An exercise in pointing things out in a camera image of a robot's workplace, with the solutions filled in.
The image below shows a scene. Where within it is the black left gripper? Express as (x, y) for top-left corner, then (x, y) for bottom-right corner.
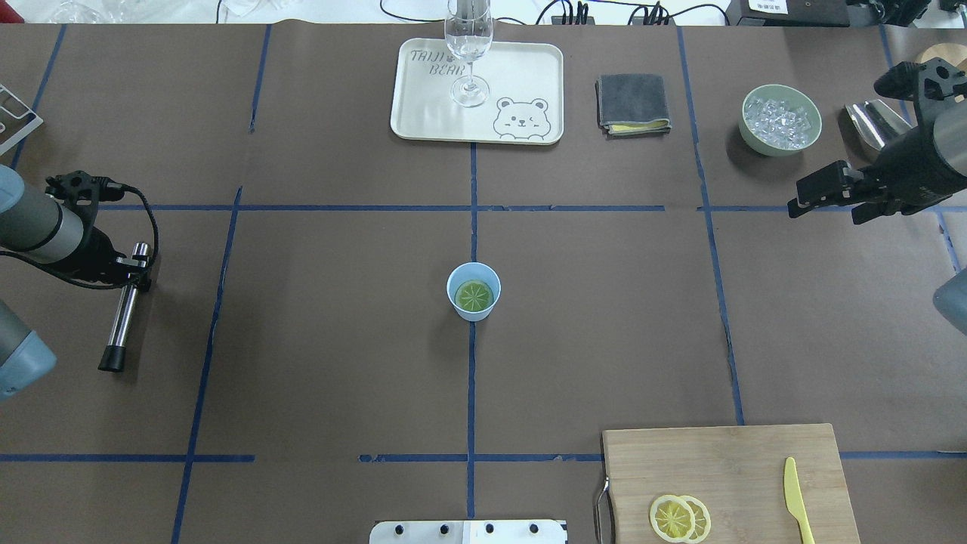
(72, 227), (154, 292)

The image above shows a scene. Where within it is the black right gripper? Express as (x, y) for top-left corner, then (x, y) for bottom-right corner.
(787, 59), (966, 226)

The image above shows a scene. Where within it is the steel muddler black tip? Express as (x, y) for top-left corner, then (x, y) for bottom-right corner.
(99, 242), (154, 374)

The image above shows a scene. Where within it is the light blue cup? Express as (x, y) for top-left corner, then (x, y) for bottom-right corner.
(446, 261), (502, 323)

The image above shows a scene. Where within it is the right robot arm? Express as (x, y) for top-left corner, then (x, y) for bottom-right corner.
(787, 57), (966, 226)

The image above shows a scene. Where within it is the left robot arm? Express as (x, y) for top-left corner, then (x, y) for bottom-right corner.
(1, 166), (159, 372)

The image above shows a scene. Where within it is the wooden cup tree stand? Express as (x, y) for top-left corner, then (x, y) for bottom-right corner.
(915, 42), (967, 72)

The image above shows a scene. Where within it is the green bowl of ice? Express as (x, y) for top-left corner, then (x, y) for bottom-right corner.
(738, 84), (823, 157)

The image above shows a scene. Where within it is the metal ice scoop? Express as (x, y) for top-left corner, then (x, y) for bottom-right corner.
(844, 99), (912, 157)

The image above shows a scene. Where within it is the grey folded cloth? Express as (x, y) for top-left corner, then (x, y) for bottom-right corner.
(595, 73), (672, 137)

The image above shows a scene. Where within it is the wooden cutting board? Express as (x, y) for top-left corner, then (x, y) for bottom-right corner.
(602, 423), (860, 543)

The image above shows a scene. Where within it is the yellow plastic knife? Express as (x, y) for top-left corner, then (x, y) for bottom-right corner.
(783, 456), (816, 544)

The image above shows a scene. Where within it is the cream bear tray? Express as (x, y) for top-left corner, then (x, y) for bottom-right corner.
(389, 38), (565, 145)

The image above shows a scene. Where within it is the black power strip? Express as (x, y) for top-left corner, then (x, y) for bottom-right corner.
(535, 1), (673, 26)

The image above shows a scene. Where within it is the clear wine glass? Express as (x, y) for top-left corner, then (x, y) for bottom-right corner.
(444, 1), (494, 108)

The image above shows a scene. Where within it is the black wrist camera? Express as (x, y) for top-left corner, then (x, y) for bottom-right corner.
(45, 170), (128, 215)

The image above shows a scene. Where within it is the white wire cup rack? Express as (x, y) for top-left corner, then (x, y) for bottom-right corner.
(0, 84), (44, 155)

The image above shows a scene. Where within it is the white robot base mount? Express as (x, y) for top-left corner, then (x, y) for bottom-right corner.
(369, 519), (569, 543)

